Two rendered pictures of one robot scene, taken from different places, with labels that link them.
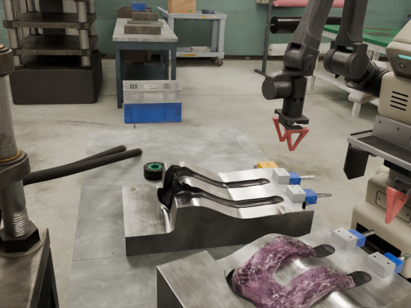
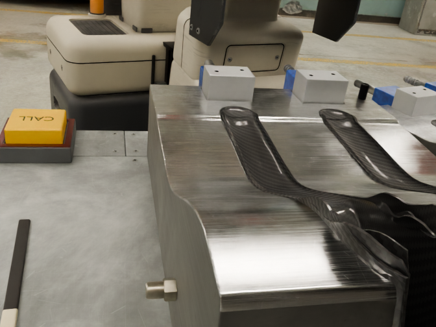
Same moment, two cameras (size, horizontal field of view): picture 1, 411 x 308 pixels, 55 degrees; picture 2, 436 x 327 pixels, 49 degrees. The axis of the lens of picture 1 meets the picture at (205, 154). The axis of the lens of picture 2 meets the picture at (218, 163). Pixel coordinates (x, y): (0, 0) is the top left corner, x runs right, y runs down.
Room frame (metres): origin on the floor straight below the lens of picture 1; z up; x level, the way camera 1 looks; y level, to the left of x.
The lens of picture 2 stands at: (1.09, 0.27, 1.07)
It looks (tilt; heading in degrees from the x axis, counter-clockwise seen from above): 28 degrees down; 269
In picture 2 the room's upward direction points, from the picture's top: 7 degrees clockwise
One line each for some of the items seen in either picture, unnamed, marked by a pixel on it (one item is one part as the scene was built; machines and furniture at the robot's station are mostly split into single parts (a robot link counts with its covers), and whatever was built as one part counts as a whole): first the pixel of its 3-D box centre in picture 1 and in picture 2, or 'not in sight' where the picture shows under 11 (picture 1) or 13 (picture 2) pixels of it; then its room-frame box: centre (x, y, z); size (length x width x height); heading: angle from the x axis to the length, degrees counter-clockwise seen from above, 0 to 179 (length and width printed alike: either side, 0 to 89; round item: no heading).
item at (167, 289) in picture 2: not in sight; (161, 289); (1.11, 0.03, 0.84); 0.02 x 0.01 x 0.02; 14
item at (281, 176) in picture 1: (295, 178); (218, 80); (1.09, -0.28, 0.89); 0.13 x 0.05 x 0.05; 104
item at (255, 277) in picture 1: (292, 269); not in sight; (0.66, -0.19, 0.90); 0.26 x 0.18 x 0.08; 121
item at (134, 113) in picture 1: (151, 107); not in sight; (4.13, 0.61, 0.11); 0.61 x 0.41 x 0.22; 101
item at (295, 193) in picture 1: (310, 196); (303, 83); (0.99, -0.30, 0.89); 0.13 x 0.05 x 0.05; 104
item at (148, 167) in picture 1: (155, 170); not in sight; (1.24, 0.17, 0.82); 0.08 x 0.08 x 0.04
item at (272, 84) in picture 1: (287, 76); not in sight; (1.06, -0.21, 1.21); 0.11 x 0.09 x 0.12; 122
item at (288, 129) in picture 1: (292, 134); not in sight; (1.06, -0.24, 1.05); 0.07 x 0.07 x 0.09; 14
